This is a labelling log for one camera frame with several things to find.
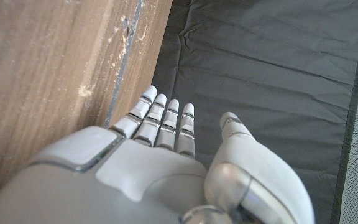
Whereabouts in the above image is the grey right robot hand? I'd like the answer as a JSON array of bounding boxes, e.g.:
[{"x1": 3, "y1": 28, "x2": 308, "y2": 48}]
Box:
[{"x1": 0, "y1": 85, "x2": 316, "y2": 224}]

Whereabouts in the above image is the grey tape outline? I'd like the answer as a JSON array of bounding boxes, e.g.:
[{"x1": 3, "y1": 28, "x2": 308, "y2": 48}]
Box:
[{"x1": 104, "y1": 0, "x2": 145, "y2": 129}]

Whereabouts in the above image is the black backdrop curtain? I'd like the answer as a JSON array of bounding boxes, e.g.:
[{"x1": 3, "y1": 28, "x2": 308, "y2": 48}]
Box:
[{"x1": 152, "y1": 0, "x2": 358, "y2": 224}]

